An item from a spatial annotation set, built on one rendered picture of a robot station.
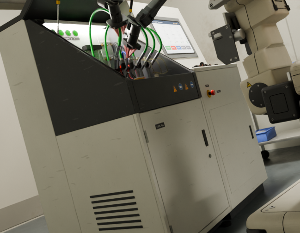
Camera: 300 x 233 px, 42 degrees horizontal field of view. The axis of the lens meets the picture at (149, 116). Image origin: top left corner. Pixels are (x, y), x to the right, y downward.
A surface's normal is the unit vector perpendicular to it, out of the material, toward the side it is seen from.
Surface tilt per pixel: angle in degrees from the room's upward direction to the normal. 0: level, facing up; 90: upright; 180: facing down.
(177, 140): 90
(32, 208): 90
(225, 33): 90
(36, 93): 90
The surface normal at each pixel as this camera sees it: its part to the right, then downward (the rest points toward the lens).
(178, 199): 0.79, -0.22
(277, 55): 0.64, -0.32
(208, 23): -0.68, 0.18
